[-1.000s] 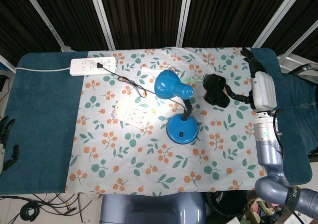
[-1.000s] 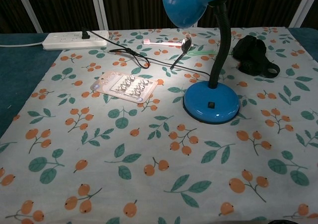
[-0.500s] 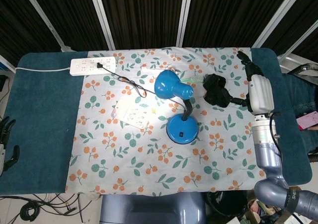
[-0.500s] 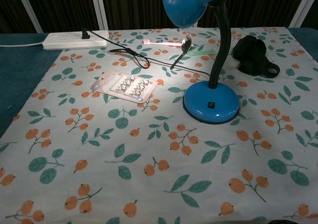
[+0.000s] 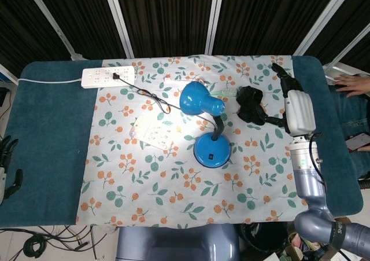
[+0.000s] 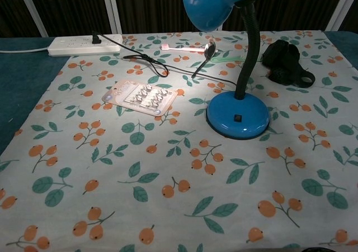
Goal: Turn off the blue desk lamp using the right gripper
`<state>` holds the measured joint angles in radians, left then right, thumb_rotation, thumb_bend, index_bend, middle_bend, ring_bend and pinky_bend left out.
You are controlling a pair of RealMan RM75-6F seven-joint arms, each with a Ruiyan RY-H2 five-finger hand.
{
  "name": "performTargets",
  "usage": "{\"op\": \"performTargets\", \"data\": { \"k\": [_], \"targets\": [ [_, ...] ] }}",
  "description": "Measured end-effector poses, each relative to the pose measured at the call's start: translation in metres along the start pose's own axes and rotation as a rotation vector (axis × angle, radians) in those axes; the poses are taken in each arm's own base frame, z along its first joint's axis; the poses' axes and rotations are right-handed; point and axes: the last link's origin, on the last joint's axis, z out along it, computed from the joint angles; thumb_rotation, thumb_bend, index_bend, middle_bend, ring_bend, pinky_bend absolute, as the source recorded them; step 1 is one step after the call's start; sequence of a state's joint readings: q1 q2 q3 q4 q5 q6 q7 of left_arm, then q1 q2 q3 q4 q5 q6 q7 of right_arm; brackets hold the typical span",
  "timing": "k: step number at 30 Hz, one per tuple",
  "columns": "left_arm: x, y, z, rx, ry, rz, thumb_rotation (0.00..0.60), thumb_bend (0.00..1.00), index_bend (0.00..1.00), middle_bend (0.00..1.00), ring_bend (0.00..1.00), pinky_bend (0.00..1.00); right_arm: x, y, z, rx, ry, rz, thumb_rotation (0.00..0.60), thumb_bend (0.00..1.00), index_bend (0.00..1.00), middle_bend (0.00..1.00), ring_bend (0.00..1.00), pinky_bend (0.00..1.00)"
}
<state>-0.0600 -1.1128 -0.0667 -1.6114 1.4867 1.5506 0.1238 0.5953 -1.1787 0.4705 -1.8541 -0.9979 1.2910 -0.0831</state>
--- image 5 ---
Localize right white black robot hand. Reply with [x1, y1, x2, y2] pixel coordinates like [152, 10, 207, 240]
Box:
[265, 63, 317, 137]

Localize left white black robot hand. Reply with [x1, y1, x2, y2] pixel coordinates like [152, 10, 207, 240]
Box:
[0, 135, 24, 201]

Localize blue desk lamp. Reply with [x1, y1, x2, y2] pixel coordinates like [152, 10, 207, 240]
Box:
[179, 80, 232, 168]

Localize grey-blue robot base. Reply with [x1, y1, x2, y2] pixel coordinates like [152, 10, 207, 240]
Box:
[115, 223, 241, 261]

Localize person's hand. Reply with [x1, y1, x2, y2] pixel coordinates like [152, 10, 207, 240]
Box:
[332, 73, 370, 98]

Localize teal table cover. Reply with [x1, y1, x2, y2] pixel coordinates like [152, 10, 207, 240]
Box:
[0, 54, 364, 226]

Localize person's leg in jeans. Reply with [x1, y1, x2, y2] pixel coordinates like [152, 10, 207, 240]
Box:
[328, 84, 370, 183]

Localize smartphone with red case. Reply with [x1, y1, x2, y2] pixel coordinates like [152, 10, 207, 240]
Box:
[346, 131, 370, 152]

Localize white power strip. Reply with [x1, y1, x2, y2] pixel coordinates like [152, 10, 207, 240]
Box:
[81, 66, 137, 90]

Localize black round bin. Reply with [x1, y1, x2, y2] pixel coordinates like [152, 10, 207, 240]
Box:
[239, 222, 293, 256]

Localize cardboard clutter pile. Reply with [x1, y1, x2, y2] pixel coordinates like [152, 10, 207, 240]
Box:
[284, 231, 339, 261]

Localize floral print tablecloth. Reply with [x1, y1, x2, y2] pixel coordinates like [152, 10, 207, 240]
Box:
[75, 54, 309, 226]

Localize blister card pack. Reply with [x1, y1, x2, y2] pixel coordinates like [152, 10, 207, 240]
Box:
[129, 115, 175, 151]

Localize black fabric pouch with strap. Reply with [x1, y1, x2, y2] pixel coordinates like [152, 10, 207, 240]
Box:
[235, 85, 269, 126]

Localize black arm wrist cable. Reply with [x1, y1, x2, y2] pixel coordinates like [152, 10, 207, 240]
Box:
[308, 131, 328, 188]

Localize white partition frame post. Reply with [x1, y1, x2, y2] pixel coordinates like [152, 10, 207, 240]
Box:
[323, 23, 370, 77]
[22, 0, 82, 61]
[293, 0, 351, 57]
[101, 0, 135, 58]
[205, 0, 225, 55]

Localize white power strip cable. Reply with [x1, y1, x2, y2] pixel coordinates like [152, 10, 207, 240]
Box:
[16, 76, 83, 84]

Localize black floor cables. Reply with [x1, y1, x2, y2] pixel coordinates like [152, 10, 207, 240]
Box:
[0, 225, 116, 259]

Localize black power cord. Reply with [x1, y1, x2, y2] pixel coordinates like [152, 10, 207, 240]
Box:
[112, 72, 220, 128]

